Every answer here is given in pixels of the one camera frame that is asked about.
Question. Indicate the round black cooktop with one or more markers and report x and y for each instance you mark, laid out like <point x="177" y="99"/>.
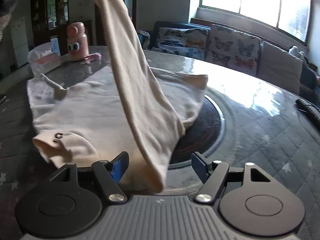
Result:
<point x="207" y="130"/>

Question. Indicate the pink white tissue pack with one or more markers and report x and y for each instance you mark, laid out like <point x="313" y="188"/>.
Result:
<point x="43" y="61"/>

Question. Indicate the cream garment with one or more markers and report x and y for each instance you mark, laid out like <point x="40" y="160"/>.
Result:
<point x="100" y="110"/>

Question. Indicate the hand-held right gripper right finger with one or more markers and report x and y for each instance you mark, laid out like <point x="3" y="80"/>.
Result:
<point x="200" y="167"/>

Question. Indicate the wide butterfly print cushion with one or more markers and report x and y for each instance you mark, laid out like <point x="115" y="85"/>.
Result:
<point x="180" y="42"/>

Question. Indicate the large window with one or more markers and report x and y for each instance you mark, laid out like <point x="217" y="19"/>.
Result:
<point x="255" y="0"/>

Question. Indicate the pink cartoon face bottle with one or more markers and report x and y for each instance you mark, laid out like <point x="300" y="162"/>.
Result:
<point x="77" y="42"/>

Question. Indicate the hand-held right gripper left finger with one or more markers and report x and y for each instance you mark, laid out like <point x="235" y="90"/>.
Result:
<point x="118" y="167"/>

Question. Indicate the plain grey cushion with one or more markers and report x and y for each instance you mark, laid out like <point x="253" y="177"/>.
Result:
<point x="282" y="66"/>

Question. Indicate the black flat device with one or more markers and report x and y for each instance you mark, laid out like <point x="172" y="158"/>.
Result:
<point x="2" y="99"/>

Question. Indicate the white fridge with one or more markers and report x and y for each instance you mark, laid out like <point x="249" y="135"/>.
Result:
<point x="20" y="42"/>

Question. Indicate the grey cloth on sofa arm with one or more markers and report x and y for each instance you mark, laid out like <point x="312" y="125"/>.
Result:
<point x="143" y="37"/>

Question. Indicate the tall butterfly print cushion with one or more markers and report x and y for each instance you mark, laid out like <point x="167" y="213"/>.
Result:
<point x="233" y="50"/>

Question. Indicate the black remote control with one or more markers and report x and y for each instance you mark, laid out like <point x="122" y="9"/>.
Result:
<point x="310" y="110"/>

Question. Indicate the dark door frame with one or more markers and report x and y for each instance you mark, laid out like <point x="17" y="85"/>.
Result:
<point x="133" y="5"/>

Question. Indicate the blue sofa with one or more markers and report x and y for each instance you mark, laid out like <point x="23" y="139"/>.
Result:
<point x="308" y="77"/>

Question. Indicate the person's left forearm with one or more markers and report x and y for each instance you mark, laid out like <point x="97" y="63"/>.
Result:
<point x="6" y="10"/>

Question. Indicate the dark wooden display cabinet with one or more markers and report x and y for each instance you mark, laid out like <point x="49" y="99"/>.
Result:
<point x="50" y="12"/>

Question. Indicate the blue white carton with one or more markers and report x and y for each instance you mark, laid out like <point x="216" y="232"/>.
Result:
<point x="55" y="46"/>

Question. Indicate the white plush toy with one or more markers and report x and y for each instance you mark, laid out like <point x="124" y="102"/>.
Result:
<point x="297" y="52"/>

